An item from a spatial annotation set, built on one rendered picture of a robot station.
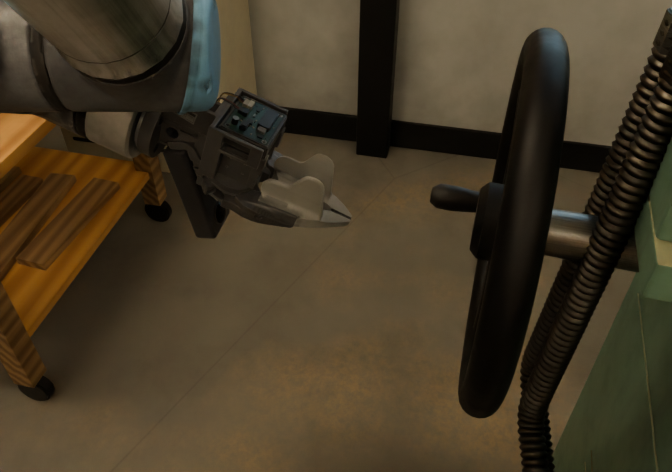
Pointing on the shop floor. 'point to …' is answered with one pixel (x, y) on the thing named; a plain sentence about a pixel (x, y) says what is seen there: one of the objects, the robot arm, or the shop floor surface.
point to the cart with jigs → (55, 230)
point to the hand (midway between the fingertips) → (336, 220)
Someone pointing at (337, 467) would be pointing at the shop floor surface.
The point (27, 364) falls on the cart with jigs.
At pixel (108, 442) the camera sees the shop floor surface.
